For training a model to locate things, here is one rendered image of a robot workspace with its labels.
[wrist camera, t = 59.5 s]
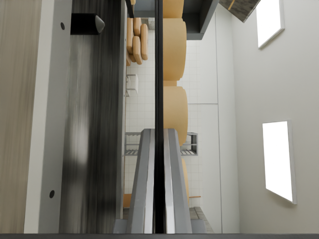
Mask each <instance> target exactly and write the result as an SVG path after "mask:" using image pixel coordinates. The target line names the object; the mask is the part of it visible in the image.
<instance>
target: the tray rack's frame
mask: <svg viewBox="0 0 319 239"><path fill-rule="evenodd" d="M124 134H125V135H140V134H141V133H126V132H124ZM187 135H191V144H183V145H191V150H192V151H193V152H194V153H196V155H195V154H192V155H191V154H188V155H187V154H184V155H183V154H181V156H198V133H194V132H192V133H187ZM193 135H195V136H193ZM126 145H139V144H126V136H124V152H126ZM124 156H138V155H137V154H134V155H133V154H129V155H128V154H125V155H124Z"/></svg>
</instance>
